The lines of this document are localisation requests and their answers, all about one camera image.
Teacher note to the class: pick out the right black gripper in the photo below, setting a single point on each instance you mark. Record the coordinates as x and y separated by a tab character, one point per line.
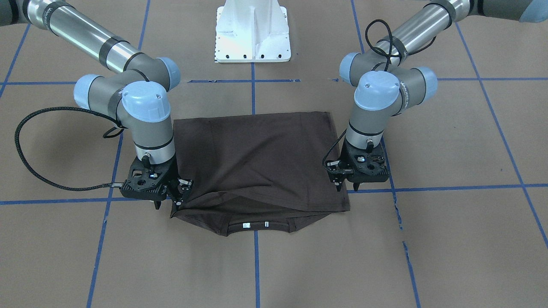
172	176

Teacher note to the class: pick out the dark brown t-shirt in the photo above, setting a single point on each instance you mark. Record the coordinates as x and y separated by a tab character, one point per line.
256	172

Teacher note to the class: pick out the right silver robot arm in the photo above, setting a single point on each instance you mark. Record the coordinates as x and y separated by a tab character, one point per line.
133	98

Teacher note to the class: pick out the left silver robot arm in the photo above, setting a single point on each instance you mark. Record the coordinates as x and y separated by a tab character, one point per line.
383	89

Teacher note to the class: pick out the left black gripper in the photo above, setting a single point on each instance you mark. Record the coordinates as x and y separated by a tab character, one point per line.
345	159

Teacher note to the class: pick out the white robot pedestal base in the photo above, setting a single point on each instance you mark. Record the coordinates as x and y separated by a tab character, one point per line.
252	31

